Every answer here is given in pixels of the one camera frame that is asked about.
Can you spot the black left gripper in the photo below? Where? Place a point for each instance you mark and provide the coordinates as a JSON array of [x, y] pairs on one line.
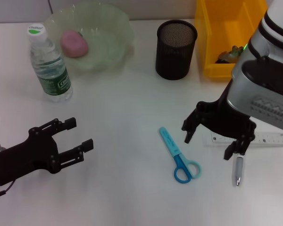
[[23, 157]]

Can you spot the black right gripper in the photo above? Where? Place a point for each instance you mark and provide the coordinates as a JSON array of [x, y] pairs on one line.
[[226, 120]]

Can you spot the clear green-label water bottle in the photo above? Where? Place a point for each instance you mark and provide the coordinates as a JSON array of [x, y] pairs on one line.
[[52, 70]]

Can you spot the green plastic wrapper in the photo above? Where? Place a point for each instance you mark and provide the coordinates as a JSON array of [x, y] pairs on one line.
[[228, 56]]

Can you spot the pink toy peach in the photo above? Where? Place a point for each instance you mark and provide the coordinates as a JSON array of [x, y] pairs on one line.
[[74, 44]]

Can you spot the grey click pen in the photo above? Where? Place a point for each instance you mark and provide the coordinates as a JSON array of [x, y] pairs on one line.
[[239, 169]]

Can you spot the blue capped scissors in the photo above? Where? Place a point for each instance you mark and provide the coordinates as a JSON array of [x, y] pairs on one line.
[[169, 141]]

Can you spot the clear plastic ruler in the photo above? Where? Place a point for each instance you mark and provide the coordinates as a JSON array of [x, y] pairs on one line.
[[273, 139]]

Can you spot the black mesh pen holder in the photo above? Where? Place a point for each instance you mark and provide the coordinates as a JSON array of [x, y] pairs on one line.
[[174, 61]]

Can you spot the translucent green fruit plate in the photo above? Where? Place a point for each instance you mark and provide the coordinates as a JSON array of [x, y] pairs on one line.
[[103, 42]]

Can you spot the yellow plastic bin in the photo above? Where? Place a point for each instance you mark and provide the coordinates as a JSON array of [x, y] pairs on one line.
[[217, 28]]

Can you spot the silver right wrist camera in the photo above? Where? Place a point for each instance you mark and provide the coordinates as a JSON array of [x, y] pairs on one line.
[[264, 94]]

